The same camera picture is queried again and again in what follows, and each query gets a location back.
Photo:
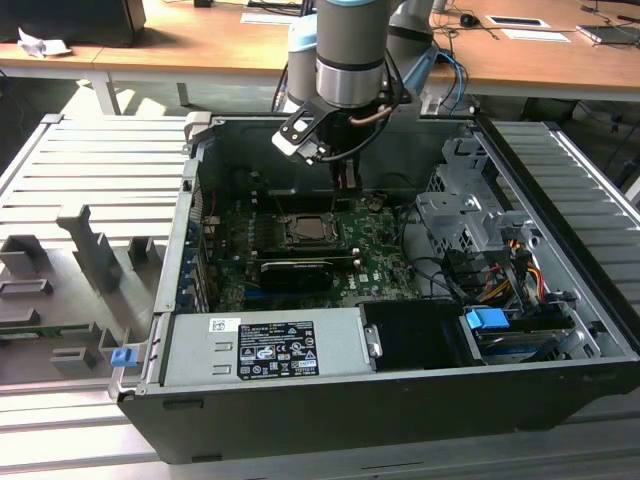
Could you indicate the white paper sheet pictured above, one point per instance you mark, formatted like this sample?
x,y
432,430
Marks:
x,y
535,35
260,18

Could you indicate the black box on desk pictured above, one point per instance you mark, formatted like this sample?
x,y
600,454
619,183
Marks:
x,y
75,20

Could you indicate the green RAM stick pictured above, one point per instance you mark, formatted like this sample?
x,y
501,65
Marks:
x,y
45,330

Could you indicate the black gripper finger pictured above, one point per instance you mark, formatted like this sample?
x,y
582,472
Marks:
x,y
347,180

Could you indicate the black RAM slot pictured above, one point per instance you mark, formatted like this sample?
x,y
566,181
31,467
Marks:
x,y
300,260
300,251

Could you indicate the blue case latch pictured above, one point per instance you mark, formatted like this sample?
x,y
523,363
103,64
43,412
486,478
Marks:
x,y
122,358

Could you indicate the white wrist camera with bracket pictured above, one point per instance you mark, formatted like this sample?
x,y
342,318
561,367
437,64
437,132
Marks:
x,y
287,142

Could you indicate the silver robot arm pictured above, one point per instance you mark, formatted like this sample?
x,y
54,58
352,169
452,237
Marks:
x,y
350,40

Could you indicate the black computer mouse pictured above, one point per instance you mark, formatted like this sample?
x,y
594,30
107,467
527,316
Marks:
x,y
469,20

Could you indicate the crumpled white paper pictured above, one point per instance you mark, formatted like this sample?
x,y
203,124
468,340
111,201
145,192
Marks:
x,y
42,44

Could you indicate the grey parts rack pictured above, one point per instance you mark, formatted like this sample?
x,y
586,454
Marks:
x,y
90,250

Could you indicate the grey metal disk bay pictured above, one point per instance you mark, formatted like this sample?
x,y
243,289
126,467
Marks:
x,y
450,220

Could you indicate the blue disk carrier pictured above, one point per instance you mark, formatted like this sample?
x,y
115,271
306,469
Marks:
x,y
485,320

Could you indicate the black open PC case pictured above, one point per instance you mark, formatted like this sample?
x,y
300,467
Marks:
x,y
350,425

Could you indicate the CPU socket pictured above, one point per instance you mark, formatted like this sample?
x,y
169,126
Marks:
x,y
310,244

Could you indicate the wooden desk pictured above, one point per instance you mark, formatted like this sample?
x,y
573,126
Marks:
x,y
200,40

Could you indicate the black graphics card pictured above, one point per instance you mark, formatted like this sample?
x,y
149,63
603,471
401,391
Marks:
x,y
295,275

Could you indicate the green motherboard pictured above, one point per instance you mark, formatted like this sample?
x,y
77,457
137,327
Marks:
x,y
380,250

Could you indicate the silver power supply unit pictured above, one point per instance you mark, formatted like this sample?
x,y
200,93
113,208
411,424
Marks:
x,y
200,350

